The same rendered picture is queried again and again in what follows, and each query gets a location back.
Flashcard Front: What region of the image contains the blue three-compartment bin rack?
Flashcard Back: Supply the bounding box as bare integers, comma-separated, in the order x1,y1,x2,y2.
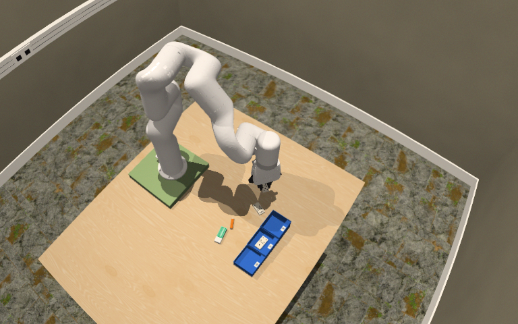
234,210,291,276

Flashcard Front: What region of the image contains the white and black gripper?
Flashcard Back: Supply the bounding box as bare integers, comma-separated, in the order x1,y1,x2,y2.
248,159,282,191

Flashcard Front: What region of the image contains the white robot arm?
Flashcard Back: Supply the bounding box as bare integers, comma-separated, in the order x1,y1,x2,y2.
136,42,281,180

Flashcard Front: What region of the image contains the green and grey eraser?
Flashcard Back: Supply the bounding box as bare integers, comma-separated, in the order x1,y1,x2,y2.
214,226,227,244

